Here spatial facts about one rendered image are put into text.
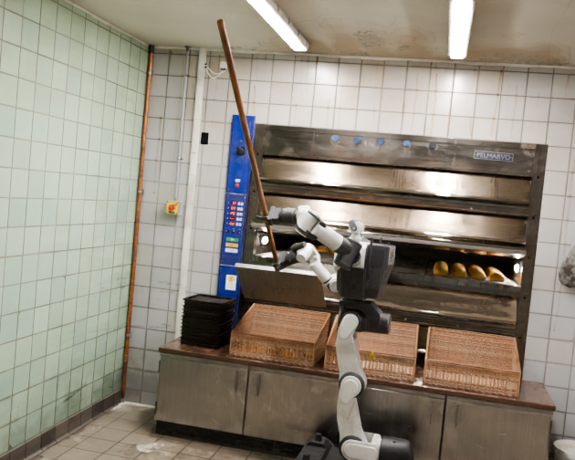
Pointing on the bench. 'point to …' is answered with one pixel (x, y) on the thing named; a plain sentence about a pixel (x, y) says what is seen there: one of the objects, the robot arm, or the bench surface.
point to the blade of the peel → (280, 285)
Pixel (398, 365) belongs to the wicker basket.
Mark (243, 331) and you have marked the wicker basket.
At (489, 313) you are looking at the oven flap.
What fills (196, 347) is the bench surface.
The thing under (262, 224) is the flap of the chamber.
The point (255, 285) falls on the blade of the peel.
